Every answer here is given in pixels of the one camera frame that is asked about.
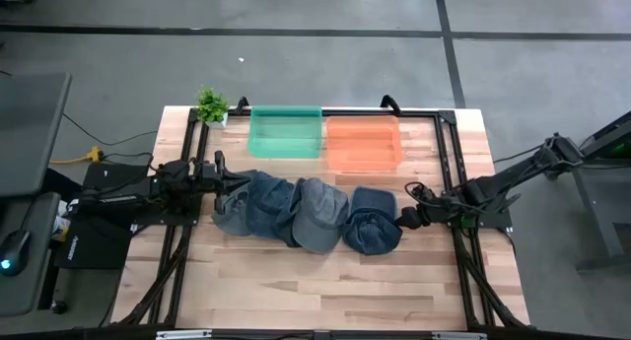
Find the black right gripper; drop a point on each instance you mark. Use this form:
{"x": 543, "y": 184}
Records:
{"x": 431, "y": 212}

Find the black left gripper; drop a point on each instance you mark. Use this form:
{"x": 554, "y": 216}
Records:
{"x": 220, "y": 180}

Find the grey-blue cap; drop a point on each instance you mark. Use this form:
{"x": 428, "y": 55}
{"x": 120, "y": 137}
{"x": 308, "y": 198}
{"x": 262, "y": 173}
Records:
{"x": 232, "y": 217}

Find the blue denim cap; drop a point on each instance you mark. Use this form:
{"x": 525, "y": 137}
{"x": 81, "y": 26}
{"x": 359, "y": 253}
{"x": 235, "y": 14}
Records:
{"x": 371, "y": 222}

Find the dark navy denim cap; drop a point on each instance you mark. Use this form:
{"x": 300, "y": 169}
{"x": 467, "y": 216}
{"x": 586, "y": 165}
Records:
{"x": 263, "y": 204}

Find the dark blue cap with buckle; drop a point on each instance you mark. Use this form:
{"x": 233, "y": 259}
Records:
{"x": 291, "y": 222}

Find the grey cap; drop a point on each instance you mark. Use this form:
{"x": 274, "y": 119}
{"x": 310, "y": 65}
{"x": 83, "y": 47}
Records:
{"x": 319, "y": 214}

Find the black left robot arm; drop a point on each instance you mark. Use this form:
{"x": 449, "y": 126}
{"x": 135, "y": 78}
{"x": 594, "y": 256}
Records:
{"x": 123, "y": 196}

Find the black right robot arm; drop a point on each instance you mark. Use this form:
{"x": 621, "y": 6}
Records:
{"x": 498, "y": 182}

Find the green translucent plastic bin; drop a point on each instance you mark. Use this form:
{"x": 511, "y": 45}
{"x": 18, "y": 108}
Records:
{"x": 285, "y": 133}

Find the green plant in white pot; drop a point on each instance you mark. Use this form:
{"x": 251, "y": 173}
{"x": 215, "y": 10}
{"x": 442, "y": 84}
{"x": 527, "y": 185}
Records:
{"x": 212, "y": 106}

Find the orange translucent plastic bin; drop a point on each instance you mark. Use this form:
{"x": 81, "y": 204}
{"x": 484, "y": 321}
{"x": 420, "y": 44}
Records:
{"x": 364, "y": 144}

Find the black electronics box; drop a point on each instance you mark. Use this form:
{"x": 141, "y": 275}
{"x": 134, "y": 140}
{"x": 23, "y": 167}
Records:
{"x": 116, "y": 175}

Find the black equipment stand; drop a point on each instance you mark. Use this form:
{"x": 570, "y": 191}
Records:
{"x": 597, "y": 202}

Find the grey desk top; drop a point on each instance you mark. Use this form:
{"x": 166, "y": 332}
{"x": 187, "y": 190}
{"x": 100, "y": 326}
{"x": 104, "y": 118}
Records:
{"x": 29, "y": 133}

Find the grey side table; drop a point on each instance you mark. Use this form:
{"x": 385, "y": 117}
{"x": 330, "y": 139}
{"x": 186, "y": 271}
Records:
{"x": 34, "y": 281}

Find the black computer mouse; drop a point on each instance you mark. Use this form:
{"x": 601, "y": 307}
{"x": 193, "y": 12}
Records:
{"x": 14, "y": 251}

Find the black metal table frame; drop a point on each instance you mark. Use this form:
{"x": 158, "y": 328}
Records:
{"x": 446, "y": 133}

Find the silver bracket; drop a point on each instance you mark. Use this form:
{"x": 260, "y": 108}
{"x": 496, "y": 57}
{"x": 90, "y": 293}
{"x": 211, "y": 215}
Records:
{"x": 458, "y": 336}
{"x": 183, "y": 335}

